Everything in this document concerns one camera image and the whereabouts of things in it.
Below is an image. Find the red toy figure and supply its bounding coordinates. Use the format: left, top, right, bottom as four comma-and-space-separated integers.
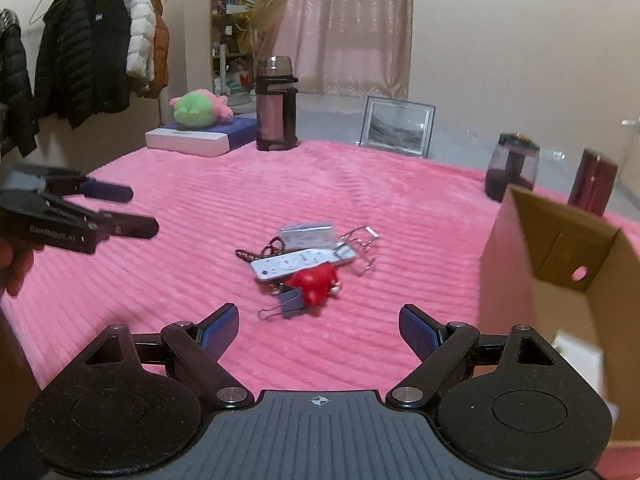
284, 262, 342, 309

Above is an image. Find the dark jacket far left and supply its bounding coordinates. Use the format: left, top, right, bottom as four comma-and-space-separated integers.
1, 9, 40, 157

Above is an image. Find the white remote control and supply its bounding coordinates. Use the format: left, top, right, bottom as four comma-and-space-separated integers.
250, 244, 358, 282

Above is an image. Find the pink ribbed blanket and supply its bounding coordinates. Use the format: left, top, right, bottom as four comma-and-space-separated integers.
0, 138, 640, 480

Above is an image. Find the standing electric fan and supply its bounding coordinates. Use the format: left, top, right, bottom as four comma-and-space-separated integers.
244, 0, 288, 91

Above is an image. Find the framed landscape picture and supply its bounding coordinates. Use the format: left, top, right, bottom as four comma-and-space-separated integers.
358, 96, 436, 158

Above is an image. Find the blue white flat box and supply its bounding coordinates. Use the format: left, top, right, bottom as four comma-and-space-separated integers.
145, 116, 257, 157

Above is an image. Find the brown cardboard box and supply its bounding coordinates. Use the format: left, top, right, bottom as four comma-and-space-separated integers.
478, 186, 639, 446

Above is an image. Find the blue labelled plastic box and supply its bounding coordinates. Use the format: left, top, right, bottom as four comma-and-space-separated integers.
277, 222, 337, 252

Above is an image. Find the steel thermos black handle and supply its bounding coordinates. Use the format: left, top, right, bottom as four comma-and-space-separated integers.
255, 55, 298, 152

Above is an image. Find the wooden bookshelf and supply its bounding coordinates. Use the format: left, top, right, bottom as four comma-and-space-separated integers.
210, 0, 253, 107

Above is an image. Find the white puffer jacket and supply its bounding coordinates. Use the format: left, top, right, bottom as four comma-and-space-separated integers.
124, 0, 156, 82

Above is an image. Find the maroon cylindrical flask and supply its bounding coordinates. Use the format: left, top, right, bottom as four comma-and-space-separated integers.
567, 148, 618, 217

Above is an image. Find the glass jar dark base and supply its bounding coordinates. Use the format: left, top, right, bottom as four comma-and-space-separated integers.
485, 133, 540, 202

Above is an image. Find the green pink plush toy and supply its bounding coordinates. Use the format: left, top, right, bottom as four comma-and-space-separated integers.
169, 89, 233, 129

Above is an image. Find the pink window curtain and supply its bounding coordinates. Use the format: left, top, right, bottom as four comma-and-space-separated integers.
254, 0, 413, 99

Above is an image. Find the metal wire puzzle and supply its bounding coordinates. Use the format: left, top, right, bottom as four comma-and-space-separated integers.
338, 226, 380, 276

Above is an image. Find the black puffer jacket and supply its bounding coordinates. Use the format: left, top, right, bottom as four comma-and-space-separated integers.
35, 0, 131, 129

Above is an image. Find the blue binder clip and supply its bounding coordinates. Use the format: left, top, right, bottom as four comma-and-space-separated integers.
258, 285, 306, 321

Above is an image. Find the person's left hand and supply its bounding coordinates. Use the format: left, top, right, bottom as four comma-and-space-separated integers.
0, 240, 43, 297

